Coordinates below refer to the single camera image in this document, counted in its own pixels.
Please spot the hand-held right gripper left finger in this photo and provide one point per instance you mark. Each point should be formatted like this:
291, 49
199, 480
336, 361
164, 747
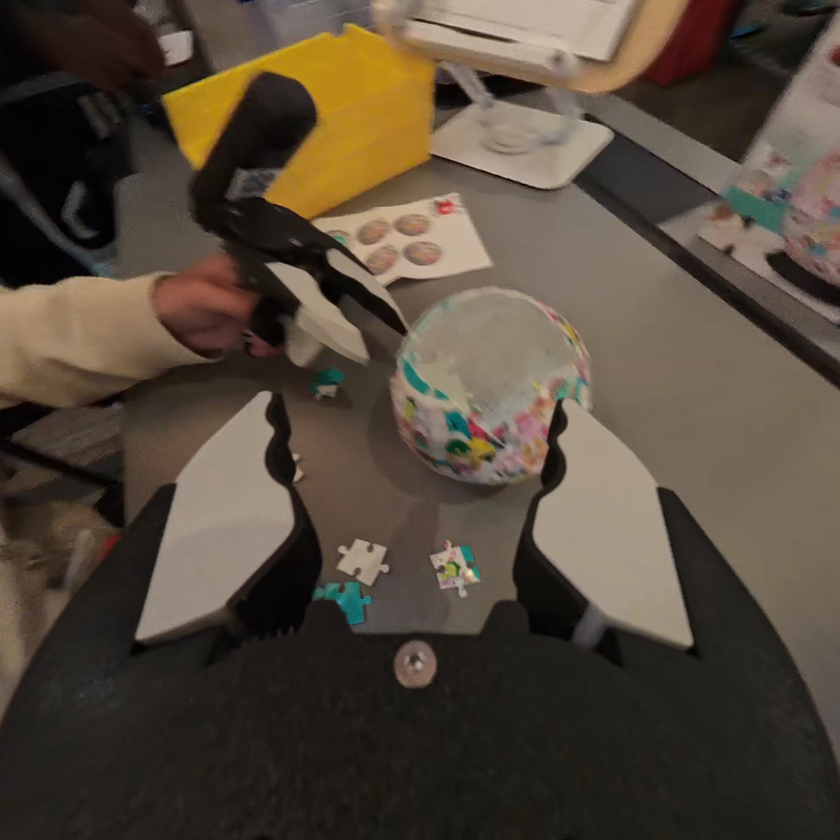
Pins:
216, 538

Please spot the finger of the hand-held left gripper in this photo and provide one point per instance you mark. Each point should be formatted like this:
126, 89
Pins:
358, 279
315, 308

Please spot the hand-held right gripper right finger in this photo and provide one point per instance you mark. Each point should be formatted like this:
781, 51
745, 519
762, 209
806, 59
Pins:
610, 544

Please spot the colourful puzzle ball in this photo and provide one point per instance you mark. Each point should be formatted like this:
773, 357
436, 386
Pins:
492, 354

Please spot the person's left forearm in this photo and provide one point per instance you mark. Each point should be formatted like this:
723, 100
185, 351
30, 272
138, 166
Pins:
79, 341

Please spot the teal and white puzzle piece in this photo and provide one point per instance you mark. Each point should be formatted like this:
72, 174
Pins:
327, 382

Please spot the paper sheet with ball pictures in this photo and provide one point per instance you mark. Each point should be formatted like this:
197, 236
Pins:
446, 243

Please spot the colourful puzzle piece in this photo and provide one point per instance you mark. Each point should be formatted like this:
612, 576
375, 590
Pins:
454, 568

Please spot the puzzle box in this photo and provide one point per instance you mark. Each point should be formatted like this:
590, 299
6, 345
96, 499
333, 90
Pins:
787, 197

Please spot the person's left hand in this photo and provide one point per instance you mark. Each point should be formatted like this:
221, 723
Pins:
203, 308

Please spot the yellow plastic bin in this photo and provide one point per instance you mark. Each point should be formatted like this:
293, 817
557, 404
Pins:
367, 118

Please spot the instruction sheet on stand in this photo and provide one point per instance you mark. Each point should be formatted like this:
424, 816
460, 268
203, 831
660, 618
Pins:
525, 157

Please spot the person's beige trousers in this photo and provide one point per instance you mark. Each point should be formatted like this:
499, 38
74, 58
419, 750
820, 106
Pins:
26, 623

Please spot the printed instruction sheet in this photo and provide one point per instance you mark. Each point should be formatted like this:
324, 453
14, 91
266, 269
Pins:
558, 26

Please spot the red seat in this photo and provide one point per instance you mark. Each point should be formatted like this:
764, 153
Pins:
695, 39

